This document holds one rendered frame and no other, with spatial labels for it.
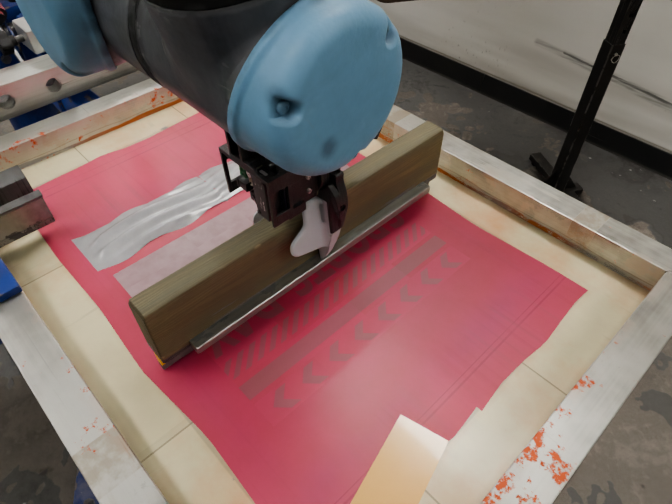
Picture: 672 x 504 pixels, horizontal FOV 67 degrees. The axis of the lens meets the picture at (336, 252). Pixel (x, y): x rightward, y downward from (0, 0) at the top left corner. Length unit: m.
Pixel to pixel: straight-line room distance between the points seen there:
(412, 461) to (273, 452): 0.12
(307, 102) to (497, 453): 0.38
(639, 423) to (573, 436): 1.28
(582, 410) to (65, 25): 0.46
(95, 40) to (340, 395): 0.36
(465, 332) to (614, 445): 1.18
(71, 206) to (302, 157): 0.58
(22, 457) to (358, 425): 1.34
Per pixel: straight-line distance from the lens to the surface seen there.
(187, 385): 0.53
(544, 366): 0.56
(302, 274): 0.55
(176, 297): 0.47
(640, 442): 1.74
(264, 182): 0.43
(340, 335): 0.54
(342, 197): 0.48
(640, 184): 2.56
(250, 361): 0.53
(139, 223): 0.69
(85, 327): 0.61
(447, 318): 0.57
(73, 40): 0.31
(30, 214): 0.69
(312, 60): 0.19
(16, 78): 0.89
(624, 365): 0.55
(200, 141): 0.81
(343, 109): 0.21
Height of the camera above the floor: 1.40
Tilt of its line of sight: 47 degrees down
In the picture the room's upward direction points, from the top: straight up
